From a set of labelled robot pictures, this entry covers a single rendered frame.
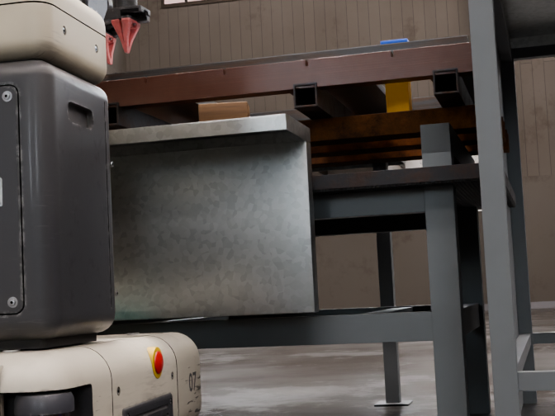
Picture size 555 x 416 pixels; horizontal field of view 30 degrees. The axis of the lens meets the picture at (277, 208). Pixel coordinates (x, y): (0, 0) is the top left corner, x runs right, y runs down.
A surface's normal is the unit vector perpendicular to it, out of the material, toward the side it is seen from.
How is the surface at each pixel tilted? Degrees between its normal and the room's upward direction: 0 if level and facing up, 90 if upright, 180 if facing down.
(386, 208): 90
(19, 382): 73
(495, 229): 90
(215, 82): 90
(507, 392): 90
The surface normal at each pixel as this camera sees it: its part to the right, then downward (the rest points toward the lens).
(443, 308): -0.26, -0.07
